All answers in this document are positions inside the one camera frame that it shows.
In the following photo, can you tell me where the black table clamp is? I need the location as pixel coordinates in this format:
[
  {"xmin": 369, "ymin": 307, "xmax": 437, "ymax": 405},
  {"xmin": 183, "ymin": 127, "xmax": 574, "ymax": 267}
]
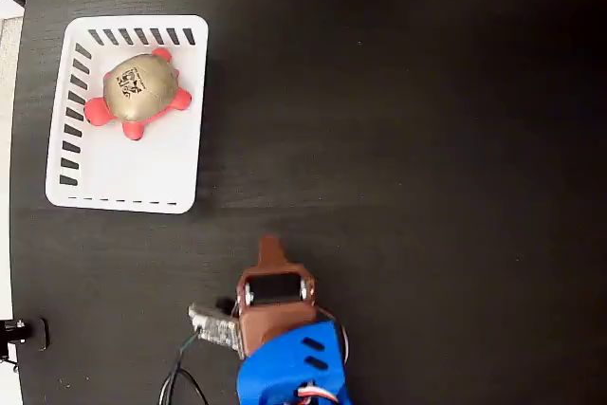
[{"xmin": 0, "ymin": 317, "xmax": 51, "ymax": 373}]

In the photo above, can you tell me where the red turtle toy silver shell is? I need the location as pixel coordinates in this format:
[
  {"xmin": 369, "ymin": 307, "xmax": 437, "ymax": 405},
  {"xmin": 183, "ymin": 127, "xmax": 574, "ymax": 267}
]
[{"xmin": 83, "ymin": 47, "xmax": 193, "ymax": 141}]

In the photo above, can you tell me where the white plastic basket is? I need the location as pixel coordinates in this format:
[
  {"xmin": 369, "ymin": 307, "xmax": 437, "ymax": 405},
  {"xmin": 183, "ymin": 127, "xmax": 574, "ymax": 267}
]
[{"xmin": 45, "ymin": 14, "xmax": 210, "ymax": 215}]

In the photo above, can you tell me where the white red servo wire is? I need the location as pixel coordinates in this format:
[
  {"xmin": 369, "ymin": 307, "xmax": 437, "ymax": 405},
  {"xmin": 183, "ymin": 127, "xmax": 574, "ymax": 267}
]
[{"xmin": 296, "ymin": 307, "xmax": 352, "ymax": 404}]

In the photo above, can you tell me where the bare camera circuit board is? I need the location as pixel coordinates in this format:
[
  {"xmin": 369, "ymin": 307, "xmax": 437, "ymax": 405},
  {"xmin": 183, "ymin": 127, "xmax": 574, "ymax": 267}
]
[{"xmin": 188, "ymin": 299, "xmax": 246, "ymax": 361}]

